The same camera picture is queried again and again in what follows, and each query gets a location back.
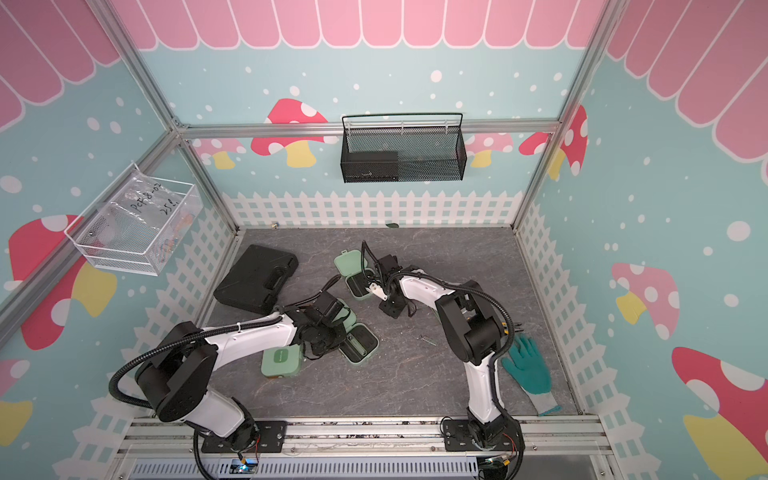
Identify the green clipper case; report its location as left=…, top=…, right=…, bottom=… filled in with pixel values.
left=337, top=300, right=379, bottom=366
left=334, top=249, right=378, bottom=300
left=261, top=345, right=303, bottom=378

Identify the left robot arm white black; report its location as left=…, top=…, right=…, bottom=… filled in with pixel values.
left=108, top=292, right=351, bottom=438

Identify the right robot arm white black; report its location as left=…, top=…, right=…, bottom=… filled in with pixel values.
left=367, top=255, right=525, bottom=455

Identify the lone nail clipper near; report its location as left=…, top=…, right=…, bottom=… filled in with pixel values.
left=419, top=335, right=437, bottom=346

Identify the black plastic tool case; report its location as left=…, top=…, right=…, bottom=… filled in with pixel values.
left=213, top=245, right=299, bottom=315

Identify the black box in basket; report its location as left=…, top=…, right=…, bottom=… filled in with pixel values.
left=341, top=151, right=399, bottom=183

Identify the green work glove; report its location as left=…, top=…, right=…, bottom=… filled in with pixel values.
left=501, top=333, right=561, bottom=416

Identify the black wire mesh basket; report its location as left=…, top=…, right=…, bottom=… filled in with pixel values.
left=341, top=112, right=468, bottom=183

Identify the clear acrylic wall bin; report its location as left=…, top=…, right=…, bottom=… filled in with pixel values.
left=64, top=164, right=203, bottom=276

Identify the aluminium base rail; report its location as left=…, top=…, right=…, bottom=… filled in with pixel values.
left=117, top=415, right=613, bottom=458

